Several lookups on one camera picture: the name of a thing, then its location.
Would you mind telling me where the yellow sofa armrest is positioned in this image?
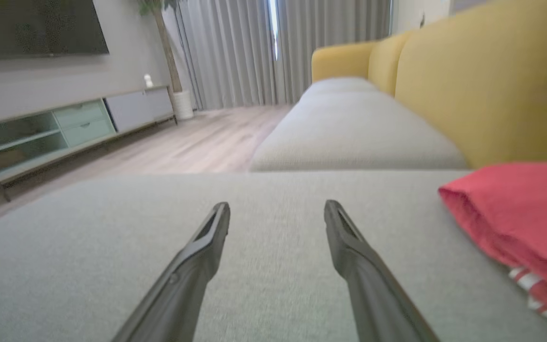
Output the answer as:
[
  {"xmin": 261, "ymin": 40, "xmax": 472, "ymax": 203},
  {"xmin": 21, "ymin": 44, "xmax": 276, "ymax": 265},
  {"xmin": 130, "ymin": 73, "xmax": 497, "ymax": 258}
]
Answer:
[{"xmin": 311, "ymin": 41, "xmax": 378, "ymax": 84}]

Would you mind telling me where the grey pleated curtain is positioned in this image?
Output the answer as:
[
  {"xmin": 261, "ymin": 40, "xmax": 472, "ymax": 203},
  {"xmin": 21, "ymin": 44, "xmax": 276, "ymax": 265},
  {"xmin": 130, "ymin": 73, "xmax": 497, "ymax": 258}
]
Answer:
[
  {"xmin": 175, "ymin": 0, "xmax": 279, "ymax": 111},
  {"xmin": 273, "ymin": 0, "xmax": 393, "ymax": 105}
]

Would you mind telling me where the low white television cabinet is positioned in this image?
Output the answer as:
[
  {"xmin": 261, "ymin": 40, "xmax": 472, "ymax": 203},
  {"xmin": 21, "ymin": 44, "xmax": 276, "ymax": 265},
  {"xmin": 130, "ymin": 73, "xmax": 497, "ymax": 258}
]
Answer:
[{"xmin": 0, "ymin": 85, "xmax": 179, "ymax": 202}]

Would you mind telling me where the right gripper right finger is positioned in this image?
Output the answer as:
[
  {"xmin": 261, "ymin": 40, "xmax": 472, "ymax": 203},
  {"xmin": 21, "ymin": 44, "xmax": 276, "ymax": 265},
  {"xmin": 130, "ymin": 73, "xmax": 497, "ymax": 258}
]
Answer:
[{"xmin": 324, "ymin": 199, "xmax": 441, "ymax": 342}]

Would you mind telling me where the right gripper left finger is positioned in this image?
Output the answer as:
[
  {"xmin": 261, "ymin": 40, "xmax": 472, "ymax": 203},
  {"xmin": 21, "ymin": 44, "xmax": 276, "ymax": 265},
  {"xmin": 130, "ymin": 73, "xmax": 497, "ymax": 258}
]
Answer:
[{"xmin": 111, "ymin": 202, "xmax": 231, "ymax": 342}]

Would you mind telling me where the large grey sofa cushion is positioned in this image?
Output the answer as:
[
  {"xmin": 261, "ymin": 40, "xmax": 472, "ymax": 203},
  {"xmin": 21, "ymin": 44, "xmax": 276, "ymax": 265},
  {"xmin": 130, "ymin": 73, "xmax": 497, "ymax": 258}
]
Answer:
[{"xmin": 0, "ymin": 170, "xmax": 547, "ymax": 342}]

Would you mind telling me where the green potted tree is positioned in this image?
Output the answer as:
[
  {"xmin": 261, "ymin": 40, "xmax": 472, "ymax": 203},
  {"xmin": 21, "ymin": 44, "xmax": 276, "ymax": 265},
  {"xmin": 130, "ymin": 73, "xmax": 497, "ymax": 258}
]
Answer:
[{"xmin": 137, "ymin": 0, "xmax": 184, "ymax": 93}]

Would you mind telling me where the white ribbed plant pot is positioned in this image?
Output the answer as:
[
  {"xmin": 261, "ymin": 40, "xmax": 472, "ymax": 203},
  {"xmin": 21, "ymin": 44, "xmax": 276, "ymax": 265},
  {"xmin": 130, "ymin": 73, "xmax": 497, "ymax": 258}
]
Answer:
[{"xmin": 173, "ymin": 90, "xmax": 195, "ymax": 120}]

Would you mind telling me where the black flat screen television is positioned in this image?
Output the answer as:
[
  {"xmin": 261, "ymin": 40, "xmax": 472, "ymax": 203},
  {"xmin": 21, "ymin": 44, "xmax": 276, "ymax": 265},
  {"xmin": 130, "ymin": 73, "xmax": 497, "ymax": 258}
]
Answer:
[{"xmin": 0, "ymin": 0, "xmax": 110, "ymax": 61}]

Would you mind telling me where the red garment with white panel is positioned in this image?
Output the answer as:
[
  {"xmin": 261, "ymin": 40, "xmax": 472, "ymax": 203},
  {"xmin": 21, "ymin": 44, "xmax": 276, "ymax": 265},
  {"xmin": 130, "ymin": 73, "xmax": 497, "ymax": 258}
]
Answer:
[{"xmin": 438, "ymin": 161, "xmax": 547, "ymax": 290}]

